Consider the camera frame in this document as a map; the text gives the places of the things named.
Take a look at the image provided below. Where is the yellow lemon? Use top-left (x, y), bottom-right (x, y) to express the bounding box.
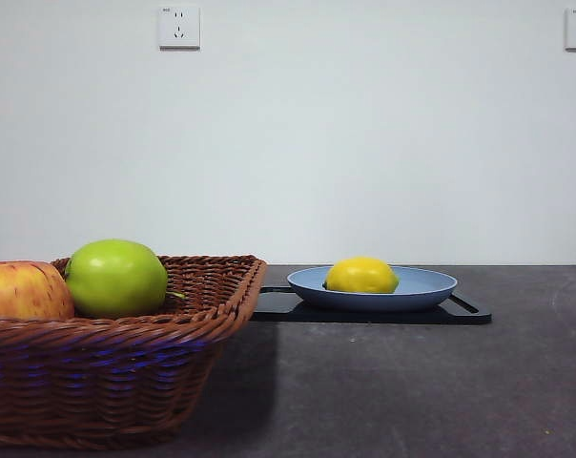
top-left (323, 256), bottom-right (401, 295)

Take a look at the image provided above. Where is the blue round plate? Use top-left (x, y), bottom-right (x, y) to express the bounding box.
top-left (286, 265), bottom-right (459, 314)

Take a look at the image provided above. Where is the brown wicker basket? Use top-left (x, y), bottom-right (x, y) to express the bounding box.
top-left (0, 254), bottom-right (269, 449)

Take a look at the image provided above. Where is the green apple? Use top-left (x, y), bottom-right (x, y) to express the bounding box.
top-left (64, 239), bottom-right (169, 319)

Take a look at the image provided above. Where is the black flat tray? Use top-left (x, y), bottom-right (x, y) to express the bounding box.
top-left (252, 284), bottom-right (492, 325)

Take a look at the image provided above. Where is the red yellow apple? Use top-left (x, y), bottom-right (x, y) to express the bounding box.
top-left (0, 260), bottom-right (76, 322)

